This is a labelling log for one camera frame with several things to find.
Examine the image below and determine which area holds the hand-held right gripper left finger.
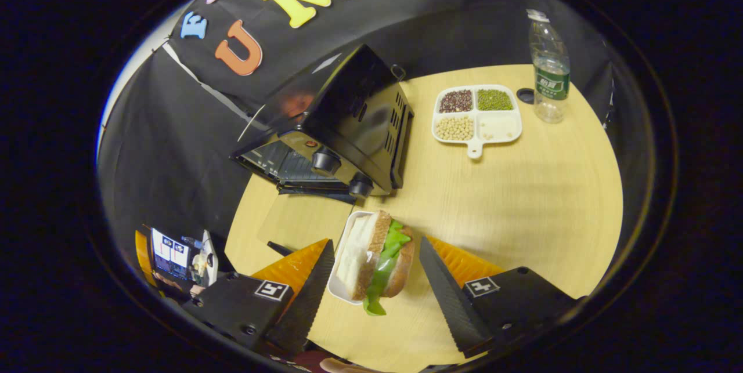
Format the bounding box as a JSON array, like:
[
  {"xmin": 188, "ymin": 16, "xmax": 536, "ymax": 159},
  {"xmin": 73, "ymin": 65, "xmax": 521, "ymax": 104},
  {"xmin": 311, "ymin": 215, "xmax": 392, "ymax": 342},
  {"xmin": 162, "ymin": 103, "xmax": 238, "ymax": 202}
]
[{"xmin": 186, "ymin": 238, "xmax": 336, "ymax": 356}]

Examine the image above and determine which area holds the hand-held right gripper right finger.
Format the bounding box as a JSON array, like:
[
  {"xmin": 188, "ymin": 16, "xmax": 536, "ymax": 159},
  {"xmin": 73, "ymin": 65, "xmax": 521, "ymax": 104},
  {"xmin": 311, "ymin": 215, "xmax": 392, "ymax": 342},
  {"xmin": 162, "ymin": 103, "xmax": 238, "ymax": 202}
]
[{"xmin": 419, "ymin": 236, "xmax": 576, "ymax": 358}]

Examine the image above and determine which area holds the lettuce sandwich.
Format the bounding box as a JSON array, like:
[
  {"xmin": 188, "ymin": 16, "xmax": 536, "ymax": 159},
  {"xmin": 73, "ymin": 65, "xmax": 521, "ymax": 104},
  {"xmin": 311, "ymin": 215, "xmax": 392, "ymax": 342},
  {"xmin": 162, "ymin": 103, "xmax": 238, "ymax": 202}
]
[{"xmin": 337, "ymin": 211, "xmax": 416, "ymax": 317}]

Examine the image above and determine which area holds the black electric oven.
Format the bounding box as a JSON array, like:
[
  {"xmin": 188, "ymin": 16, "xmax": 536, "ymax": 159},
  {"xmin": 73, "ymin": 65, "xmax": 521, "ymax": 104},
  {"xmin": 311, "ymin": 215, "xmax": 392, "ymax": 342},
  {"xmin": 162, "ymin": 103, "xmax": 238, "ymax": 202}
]
[{"xmin": 229, "ymin": 44, "xmax": 416, "ymax": 258}]

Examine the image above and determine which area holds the small white rectangular tray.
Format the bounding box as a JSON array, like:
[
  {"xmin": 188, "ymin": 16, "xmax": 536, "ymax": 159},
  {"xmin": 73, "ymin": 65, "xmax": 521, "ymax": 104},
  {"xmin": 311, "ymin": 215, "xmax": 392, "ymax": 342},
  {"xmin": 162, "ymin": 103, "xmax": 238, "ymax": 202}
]
[{"xmin": 327, "ymin": 211, "xmax": 378, "ymax": 306}]

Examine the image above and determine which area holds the white divided dish with beans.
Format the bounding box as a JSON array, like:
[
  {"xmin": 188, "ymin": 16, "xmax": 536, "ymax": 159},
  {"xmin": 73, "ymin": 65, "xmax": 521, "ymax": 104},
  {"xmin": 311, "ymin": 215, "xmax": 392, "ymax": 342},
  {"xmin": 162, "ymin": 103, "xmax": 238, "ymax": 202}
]
[{"xmin": 431, "ymin": 84, "xmax": 523, "ymax": 160}]

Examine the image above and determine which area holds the clear plastic water bottle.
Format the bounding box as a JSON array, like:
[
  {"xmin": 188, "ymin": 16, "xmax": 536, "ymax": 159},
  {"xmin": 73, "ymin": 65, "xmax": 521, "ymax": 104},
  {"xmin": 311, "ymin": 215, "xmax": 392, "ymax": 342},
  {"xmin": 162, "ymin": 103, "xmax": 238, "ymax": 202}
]
[{"xmin": 526, "ymin": 9, "xmax": 572, "ymax": 125}]

